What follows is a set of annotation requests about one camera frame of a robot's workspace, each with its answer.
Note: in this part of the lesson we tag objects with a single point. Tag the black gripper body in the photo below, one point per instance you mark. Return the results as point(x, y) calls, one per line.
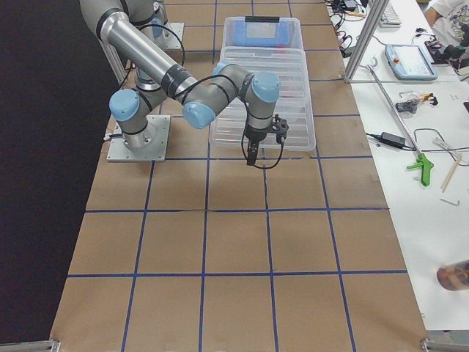
point(253, 137)

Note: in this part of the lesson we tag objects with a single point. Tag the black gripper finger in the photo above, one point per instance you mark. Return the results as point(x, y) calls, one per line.
point(254, 154)
point(250, 155)

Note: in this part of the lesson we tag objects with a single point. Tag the clear plastic box lid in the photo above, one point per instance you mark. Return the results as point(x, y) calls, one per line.
point(288, 82)

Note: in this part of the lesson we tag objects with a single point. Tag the clear plastic storage box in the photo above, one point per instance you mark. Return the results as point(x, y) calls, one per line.
point(294, 23)

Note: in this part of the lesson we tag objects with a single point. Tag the black box latch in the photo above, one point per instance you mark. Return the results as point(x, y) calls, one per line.
point(262, 19)

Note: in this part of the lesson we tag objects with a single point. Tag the blue plastic tray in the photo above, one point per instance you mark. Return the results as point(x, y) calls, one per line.
point(261, 34)

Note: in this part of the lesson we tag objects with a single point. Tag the black power adapter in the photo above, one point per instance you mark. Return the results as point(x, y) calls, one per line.
point(389, 139)

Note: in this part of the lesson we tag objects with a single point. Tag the teach pendant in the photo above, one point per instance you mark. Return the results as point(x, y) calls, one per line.
point(409, 63)

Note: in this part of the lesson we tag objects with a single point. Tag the white keyboard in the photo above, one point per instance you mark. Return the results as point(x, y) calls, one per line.
point(389, 18)

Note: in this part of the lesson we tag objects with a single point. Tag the hex key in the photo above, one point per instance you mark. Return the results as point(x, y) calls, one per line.
point(454, 203)

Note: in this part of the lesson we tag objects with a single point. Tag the wooden chopsticks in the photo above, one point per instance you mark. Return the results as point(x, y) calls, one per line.
point(450, 173)

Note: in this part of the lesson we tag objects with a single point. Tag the person in white shirt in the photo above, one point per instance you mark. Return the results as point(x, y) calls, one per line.
point(449, 23)

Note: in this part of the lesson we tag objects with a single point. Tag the brown cylindrical bottle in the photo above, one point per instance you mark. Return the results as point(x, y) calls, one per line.
point(454, 277)

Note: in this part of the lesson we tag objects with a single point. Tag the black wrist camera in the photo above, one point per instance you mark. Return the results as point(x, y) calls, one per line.
point(280, 128)

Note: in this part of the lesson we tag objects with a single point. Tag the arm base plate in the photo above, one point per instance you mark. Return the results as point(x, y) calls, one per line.
point(149, 145)
point(167, 36)

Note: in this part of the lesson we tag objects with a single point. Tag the green handled reach grabber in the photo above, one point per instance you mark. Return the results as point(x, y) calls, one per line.
point(422, 162)

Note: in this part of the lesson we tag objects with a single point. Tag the aluminium frame post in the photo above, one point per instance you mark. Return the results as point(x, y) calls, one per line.
point(371, 23)

